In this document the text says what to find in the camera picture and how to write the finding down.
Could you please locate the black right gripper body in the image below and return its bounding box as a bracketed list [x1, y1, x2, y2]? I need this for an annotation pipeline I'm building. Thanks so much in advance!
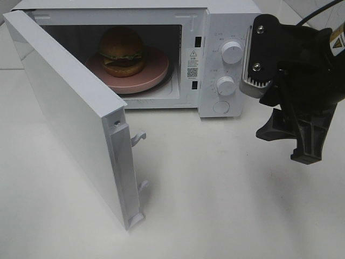
[260, 23, 344, 109]

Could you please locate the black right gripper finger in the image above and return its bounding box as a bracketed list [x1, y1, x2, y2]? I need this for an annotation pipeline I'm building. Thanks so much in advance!
[256, 108, 296, 141]
[291, 105, 337, 164]

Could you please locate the white round door release button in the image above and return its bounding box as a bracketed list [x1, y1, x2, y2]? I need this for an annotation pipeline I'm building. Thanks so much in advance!
[213, 101, 230, 114]

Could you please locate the white microwave knob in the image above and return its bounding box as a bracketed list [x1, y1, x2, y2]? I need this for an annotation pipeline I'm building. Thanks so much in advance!
[216, 76, 236, 96]
[221, 40, 243, 64]

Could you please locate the pink round plate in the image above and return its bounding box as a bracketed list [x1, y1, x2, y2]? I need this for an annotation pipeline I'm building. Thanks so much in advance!
[86, 46, 169, 94]

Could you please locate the burger with lettuce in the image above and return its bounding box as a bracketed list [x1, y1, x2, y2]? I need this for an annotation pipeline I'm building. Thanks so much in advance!
[98, 26, 146, 78]

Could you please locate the white microwave door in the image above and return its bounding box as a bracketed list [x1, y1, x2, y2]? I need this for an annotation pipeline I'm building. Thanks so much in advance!
[4, 11, 146, 229]

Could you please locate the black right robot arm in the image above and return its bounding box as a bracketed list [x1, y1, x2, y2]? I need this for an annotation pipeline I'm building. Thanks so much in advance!
[248, 15, 344, 165]

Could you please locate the white microwave oven body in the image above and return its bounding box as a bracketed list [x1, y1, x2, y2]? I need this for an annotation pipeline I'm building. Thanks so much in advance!
[10, 1, 260, 118]

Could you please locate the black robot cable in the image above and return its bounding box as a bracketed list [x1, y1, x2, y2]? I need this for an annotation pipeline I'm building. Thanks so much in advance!
[295, 0, 345, 28]

